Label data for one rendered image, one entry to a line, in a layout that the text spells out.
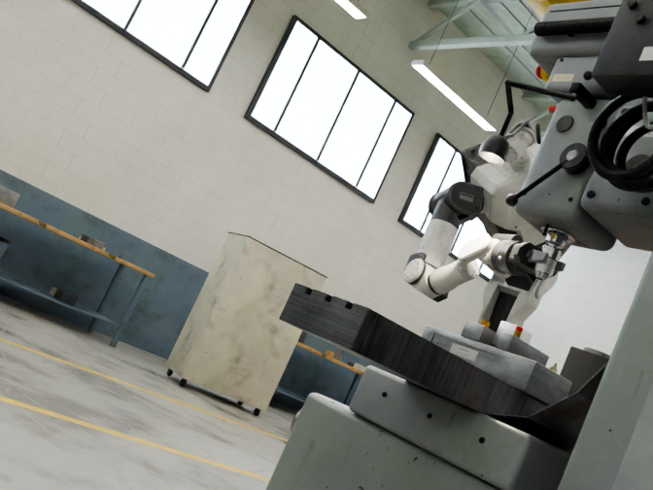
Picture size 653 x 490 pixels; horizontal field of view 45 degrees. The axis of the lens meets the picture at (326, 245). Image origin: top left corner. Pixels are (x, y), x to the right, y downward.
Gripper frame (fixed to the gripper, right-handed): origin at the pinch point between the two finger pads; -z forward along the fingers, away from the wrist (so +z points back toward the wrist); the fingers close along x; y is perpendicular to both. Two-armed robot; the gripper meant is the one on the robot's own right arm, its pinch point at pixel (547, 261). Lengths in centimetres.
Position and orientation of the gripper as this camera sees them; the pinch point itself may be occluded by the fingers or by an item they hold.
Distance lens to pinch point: 194.5
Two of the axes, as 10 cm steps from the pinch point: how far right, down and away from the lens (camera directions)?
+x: 8.3, 4.3, 3.4
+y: -4.2, 9.0, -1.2
